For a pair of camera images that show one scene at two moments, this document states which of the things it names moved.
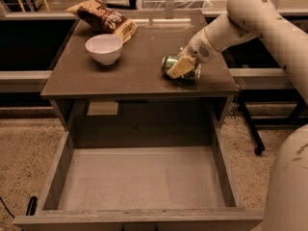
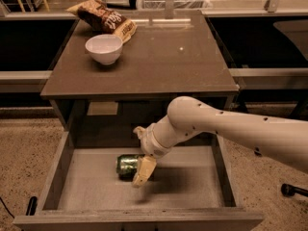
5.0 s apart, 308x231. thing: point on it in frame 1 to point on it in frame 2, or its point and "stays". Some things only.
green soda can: [191, 77] to [126, 166]
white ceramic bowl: [106, 48] stays
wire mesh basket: [192, 2] stays
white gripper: [199, 50] to [150, 145]
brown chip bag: [96, 16] stays
